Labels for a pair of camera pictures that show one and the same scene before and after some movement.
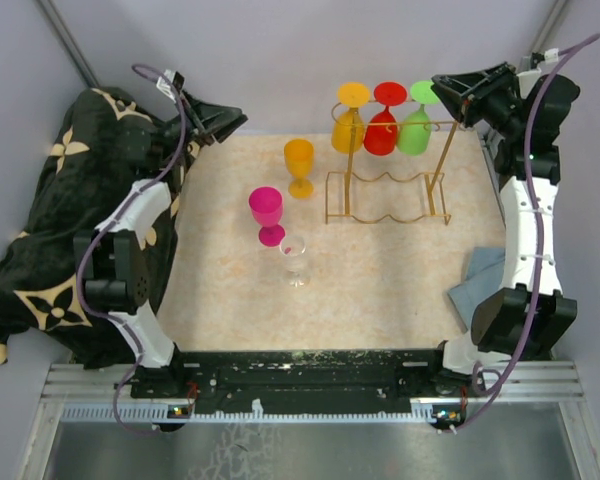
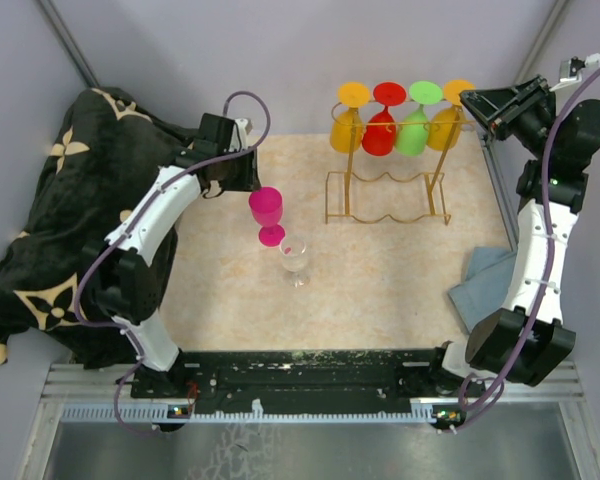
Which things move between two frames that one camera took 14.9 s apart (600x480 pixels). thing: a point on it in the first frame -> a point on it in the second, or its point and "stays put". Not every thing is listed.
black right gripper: x=454 y=90 -> x=502 y=106
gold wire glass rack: x=394 y=151 stays put
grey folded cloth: x=483 y=277 stays put
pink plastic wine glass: x=266 y=204 stays put
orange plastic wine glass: x=299 y=159 -> x=443 y=127
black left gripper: x=204 y=120 -> x=249 y=180
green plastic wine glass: x=414 y=133 stays put
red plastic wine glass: x=380 y=136 stays put
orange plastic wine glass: x=348 y=127 stays put
